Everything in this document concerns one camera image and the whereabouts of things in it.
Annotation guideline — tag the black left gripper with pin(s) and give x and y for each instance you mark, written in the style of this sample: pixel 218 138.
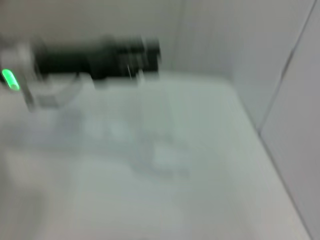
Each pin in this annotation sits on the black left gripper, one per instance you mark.
pixel 75 62

